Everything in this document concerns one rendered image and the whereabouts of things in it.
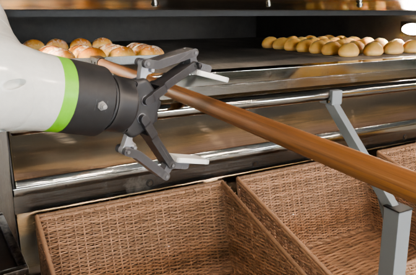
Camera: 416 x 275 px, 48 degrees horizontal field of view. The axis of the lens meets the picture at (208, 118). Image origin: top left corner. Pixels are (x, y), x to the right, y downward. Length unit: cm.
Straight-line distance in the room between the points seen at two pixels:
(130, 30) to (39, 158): 181
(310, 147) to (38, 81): 32
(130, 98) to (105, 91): 4
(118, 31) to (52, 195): 178
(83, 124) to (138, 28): 242
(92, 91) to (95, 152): 72
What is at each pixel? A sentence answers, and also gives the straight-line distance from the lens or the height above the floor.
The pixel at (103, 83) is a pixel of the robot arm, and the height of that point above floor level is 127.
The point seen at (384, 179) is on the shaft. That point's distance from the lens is 50.
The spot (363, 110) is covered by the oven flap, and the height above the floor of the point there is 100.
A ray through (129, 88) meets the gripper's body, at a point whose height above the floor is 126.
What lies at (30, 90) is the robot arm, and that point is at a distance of 53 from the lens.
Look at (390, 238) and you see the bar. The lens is 109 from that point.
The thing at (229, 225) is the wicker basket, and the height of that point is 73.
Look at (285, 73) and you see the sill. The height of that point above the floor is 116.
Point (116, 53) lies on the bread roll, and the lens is 161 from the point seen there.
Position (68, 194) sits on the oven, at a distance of 131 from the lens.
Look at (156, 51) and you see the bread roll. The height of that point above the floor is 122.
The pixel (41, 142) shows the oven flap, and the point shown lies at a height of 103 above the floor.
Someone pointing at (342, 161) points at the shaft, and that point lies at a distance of 54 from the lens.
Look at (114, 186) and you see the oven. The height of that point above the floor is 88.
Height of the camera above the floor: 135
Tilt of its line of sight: 13 degrees down
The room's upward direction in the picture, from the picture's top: straight up
